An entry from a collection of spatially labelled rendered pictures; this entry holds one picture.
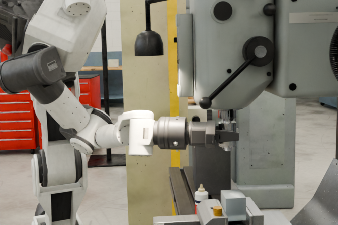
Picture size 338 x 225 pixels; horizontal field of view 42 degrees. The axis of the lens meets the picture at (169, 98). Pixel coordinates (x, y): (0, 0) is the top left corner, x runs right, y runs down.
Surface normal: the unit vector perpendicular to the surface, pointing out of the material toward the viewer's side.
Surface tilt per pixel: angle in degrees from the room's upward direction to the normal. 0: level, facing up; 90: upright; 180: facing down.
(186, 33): 90
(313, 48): 90
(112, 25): 90
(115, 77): 90
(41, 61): 77
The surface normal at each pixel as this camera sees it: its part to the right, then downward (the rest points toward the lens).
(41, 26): 0.32, -0.42
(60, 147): 0.38, 0.20
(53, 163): 0.37, -0.04
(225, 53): 0.07, 0.14
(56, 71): 0.92, -0.20
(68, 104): 0.80, 0.13
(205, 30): -0.58, 0.13
